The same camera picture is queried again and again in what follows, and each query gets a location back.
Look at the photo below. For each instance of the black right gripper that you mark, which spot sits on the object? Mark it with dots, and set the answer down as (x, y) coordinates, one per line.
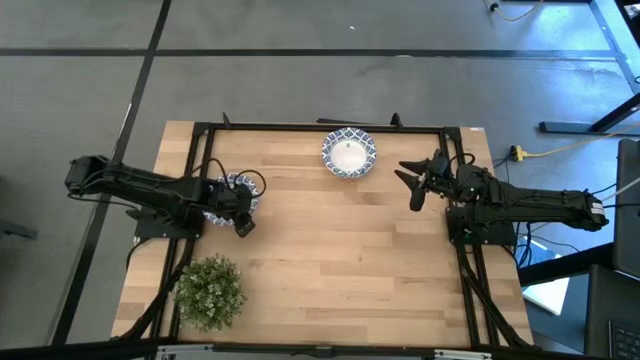
(436, 175)

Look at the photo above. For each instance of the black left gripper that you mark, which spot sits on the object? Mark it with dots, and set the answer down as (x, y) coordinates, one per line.
(227, 200)

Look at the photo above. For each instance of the blue patterned paper bowl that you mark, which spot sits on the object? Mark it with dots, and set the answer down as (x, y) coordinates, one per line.
(349, 155)
(245, 185)

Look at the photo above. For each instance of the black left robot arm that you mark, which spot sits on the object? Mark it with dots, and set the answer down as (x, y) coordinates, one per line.
(140, 187)

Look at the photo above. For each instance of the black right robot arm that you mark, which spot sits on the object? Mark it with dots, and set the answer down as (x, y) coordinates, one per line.
(540, 202)

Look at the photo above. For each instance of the green artificial plant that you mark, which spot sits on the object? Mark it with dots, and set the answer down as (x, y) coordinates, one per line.
(210, 292)

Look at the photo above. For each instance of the yellow power strip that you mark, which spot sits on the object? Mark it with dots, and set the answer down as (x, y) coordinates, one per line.
(518, 153)

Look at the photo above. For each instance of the black desk leg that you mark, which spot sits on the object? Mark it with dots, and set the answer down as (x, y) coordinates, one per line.
(565, 127)

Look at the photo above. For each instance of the white flat box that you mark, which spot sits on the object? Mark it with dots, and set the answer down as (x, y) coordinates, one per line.
(547, 295)

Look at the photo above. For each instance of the black upright monitor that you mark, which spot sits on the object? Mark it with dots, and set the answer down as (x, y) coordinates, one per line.
(627, 210)

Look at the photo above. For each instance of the black desk with keyboard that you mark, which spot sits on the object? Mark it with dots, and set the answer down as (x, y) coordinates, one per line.
(605, 310)

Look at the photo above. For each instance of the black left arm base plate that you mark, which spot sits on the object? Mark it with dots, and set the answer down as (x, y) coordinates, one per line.
(160, 227)

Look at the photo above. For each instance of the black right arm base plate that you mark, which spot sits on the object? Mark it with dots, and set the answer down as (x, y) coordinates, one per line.
(480, 234)

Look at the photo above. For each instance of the black table frame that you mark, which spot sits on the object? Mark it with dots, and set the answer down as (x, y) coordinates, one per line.
(325, 128)

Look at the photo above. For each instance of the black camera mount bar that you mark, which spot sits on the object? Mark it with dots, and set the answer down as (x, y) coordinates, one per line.
(320, 352)

